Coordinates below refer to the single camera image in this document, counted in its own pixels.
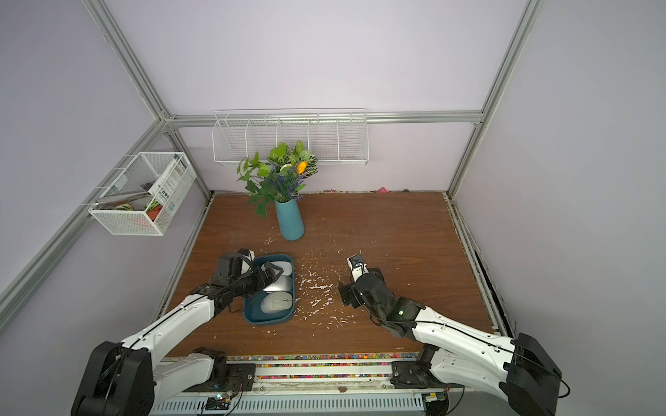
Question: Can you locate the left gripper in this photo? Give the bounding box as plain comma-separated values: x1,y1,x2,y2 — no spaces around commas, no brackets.
230,262,283,298

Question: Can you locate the teal storage tray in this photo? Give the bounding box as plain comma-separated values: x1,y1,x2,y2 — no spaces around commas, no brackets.
243,254,296,326

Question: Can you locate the light grey mouse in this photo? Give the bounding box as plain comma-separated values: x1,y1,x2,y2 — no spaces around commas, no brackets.
260,292,294,315

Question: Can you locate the white mouse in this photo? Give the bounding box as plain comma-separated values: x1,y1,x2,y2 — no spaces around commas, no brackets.
264,276,294,293
263,261,293,277

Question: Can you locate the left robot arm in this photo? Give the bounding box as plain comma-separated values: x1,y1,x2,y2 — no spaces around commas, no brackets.
70,249,294,415

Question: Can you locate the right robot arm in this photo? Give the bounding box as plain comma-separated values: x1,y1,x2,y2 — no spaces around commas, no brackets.
338,266,564,415

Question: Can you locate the teal vase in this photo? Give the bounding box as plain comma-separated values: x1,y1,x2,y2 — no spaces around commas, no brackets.
275,199,305,241

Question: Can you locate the artificial green plant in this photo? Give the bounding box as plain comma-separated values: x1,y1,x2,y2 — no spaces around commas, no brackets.
237,141,318,218

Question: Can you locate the white mesh side basket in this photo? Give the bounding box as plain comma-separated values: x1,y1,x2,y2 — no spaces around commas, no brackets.
88,152,197,237

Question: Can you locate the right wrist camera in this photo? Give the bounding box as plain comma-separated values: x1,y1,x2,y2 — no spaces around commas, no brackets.
347,253,369,283

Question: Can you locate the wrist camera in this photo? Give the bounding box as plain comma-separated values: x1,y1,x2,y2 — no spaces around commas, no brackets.
238,249,255,266
347,253,369,283

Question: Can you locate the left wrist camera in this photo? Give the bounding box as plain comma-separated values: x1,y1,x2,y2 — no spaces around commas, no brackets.
238,249,255,266

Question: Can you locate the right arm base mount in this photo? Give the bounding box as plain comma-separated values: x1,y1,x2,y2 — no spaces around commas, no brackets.
390,344,450,389

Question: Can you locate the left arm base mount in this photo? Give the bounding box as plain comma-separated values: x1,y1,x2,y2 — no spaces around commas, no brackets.
186,348,257,393

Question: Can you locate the white wire wall shelf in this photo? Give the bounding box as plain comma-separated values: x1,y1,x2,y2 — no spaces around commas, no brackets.
212,107,369,165

